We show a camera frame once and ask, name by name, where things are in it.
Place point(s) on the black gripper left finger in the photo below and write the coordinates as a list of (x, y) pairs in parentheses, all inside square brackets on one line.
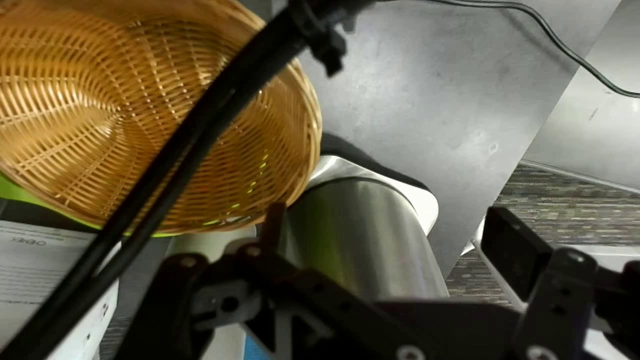
[(286, 312)]

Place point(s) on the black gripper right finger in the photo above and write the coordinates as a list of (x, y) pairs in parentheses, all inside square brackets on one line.
[(572, 307)]

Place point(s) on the woven wicker basket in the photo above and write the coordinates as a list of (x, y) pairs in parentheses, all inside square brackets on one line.
[(80, 112)]

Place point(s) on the green plastic bowl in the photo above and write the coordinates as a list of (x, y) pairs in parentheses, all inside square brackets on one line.
[(12, 192)]

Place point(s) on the stainless steel electric kettle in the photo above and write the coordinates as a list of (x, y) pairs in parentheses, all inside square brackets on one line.
[(367, 232)]

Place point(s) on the stainless steel dishwasher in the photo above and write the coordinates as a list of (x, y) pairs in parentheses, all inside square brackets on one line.
[(593, 120)]

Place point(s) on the white cardboard box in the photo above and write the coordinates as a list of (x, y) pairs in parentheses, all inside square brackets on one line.
[(40, 280)]

